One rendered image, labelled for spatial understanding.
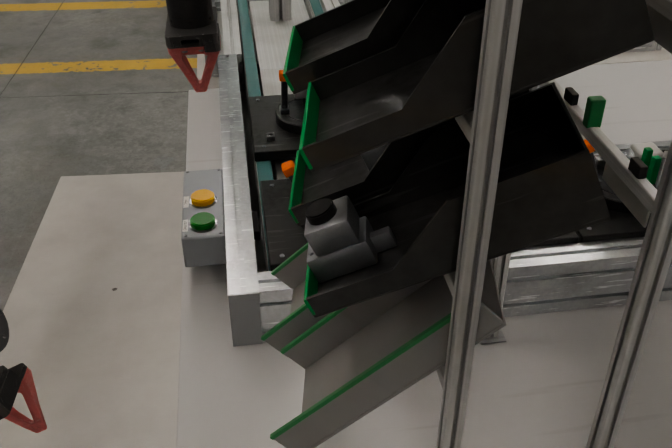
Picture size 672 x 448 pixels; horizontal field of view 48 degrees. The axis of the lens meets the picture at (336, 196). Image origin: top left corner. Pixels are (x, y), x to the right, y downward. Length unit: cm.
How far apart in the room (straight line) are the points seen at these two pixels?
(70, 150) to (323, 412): 286
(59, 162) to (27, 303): 219
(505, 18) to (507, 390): 68
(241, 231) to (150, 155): 221
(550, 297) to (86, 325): 73
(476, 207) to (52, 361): 77
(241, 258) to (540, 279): 46
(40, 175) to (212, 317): 227
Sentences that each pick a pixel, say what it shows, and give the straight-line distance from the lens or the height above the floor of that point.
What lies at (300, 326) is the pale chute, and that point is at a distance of 93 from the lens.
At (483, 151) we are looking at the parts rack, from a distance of 58.
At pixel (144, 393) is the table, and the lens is 113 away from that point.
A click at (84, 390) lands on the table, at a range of 116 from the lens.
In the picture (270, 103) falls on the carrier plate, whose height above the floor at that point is 97.
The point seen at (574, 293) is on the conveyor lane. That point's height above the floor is 90.
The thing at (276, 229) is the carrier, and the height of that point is 97.
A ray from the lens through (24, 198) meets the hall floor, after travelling 328.
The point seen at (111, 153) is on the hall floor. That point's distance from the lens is 348.
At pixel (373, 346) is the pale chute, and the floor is 107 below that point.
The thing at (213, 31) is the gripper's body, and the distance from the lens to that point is 98.
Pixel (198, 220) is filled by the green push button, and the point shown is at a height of 97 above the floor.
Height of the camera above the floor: 167
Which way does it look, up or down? 33 degrees down
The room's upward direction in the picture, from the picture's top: straight up
